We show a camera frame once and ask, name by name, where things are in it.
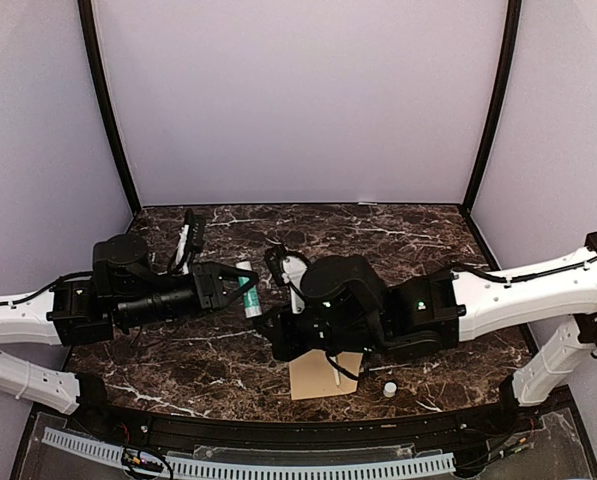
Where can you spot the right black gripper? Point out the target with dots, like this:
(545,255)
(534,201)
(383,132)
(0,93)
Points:
(283,344)

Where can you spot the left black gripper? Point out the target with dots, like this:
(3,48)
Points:
(208,278)

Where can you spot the small white-capped glue bottle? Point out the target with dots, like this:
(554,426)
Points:
(251,300)

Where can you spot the brown kraft envelope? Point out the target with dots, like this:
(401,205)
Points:
(311,377)

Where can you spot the white glue bottle cap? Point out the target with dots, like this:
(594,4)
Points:
(390,389)

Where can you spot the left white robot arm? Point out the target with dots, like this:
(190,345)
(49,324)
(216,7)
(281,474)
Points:
(120,292)

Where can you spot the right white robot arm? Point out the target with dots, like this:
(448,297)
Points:
(340,304)

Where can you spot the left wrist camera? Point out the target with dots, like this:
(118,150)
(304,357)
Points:
(190,243)

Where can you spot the white slotted cable duct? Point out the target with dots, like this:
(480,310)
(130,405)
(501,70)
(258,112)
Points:
(230,463)

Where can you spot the black front frame rail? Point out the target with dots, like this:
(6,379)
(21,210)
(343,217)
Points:
(459,428)

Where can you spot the left black corner post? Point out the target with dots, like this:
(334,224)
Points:
(99,81)

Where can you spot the black corner post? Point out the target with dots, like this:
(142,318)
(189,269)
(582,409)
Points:
(99,81)
(503,71)

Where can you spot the right black corner post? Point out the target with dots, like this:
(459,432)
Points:
(503,71)

